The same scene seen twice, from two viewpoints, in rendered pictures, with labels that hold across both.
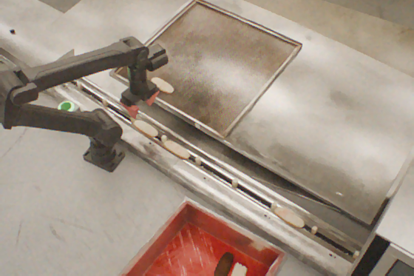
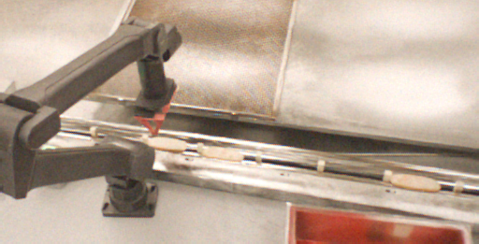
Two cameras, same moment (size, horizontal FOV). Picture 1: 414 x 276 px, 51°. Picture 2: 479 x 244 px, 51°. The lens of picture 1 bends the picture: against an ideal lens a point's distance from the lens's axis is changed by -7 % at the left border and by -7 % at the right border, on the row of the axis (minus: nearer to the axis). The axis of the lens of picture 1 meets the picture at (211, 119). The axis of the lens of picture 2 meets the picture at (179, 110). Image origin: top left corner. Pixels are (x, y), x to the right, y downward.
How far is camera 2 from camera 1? 0.52 m
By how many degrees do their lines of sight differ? 11
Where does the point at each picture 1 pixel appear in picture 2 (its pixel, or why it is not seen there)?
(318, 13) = not seen: outside the picture
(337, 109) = (387, 39)
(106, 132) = (140, 160)
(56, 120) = (79, 162)
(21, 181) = not seen: outside the picture
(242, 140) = (298, 112)
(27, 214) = not seen: outside the picture
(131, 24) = (65, 36)
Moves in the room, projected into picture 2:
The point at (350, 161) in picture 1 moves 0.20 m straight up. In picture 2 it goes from (443, 90) to (470, 18)
